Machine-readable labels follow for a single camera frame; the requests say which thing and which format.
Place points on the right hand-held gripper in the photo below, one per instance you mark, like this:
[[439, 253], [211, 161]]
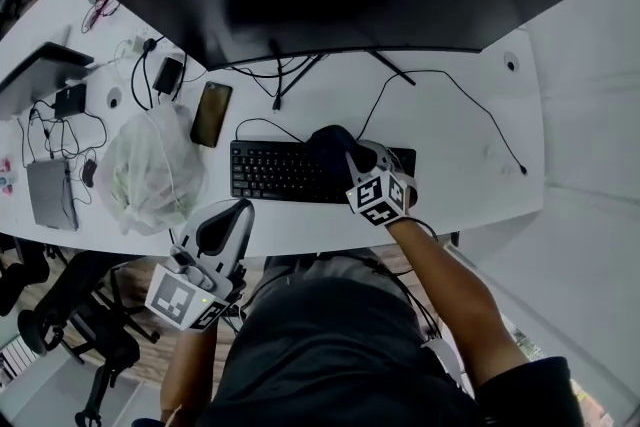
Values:
[[377, 197]]

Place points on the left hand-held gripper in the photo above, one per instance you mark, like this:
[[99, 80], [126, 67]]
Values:
[[187, 290]]

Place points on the dark cloth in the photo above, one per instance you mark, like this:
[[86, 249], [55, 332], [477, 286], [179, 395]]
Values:
[[327, 150]]

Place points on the black keyboard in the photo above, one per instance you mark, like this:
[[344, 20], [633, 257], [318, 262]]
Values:
[[272, 170]]

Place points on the person's left forearm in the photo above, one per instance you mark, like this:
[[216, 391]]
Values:
[[187, 375]]

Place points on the person's right forearm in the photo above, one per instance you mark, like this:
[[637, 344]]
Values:
[[450, 295]]

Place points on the translucent plastic bag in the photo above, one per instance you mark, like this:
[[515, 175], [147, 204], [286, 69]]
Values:
[[150, 170]]

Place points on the black monitor stand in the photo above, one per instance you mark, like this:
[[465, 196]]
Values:
[[395, 70]]

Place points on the smartphone with brown case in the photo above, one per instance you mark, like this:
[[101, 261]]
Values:
[[211, 115]]

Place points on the small black and red device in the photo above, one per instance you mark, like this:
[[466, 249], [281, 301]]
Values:
[[89, 172]]

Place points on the black office chair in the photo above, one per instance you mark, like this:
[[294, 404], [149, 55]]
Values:
[[20, 270], [90, 305]]

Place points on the black power adapter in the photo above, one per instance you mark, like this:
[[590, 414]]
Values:
[[167, 75]]

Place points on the silver laptop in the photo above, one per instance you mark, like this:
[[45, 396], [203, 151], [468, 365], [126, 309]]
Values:
[[50, 192]]

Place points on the person's dark shirt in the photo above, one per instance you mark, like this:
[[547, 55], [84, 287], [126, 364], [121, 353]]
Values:
[[340, 355]]

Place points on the small black box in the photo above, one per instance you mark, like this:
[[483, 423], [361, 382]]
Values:
[[70, 100]]

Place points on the black plug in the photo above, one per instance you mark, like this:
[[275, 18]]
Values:
[[150, 45]]

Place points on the white power strip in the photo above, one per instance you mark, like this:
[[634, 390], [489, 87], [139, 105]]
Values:
[[137, 44]]

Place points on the pink small items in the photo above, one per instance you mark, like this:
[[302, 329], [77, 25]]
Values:
[[5, 175]]

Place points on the dark open laptop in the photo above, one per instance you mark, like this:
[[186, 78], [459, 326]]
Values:
[[35, 75]]

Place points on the row of white books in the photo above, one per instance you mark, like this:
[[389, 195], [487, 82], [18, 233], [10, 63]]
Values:
[[15, 360]]

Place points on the pink glasses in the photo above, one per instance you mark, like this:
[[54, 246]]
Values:
[[100, 7]]

